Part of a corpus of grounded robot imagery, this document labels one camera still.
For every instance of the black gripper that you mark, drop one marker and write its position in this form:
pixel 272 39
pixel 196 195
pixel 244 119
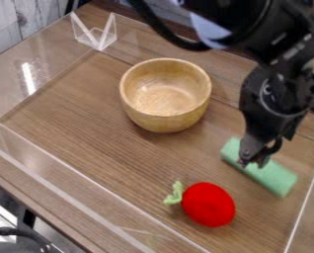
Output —
pixel 268 124

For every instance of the green rectangular block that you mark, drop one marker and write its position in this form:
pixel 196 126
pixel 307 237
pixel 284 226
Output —
pixel 273 177

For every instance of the light wooden bowl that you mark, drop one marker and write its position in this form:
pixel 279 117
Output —
pixel 164 93

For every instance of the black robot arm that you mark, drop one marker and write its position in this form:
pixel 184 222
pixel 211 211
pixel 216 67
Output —
pixel 271 30

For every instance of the red plush tomato toy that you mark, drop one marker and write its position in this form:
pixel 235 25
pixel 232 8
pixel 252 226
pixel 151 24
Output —
pixel 205 203

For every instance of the clear acrylic corner bracket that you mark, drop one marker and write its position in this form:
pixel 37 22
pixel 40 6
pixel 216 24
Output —
pixel 96 38

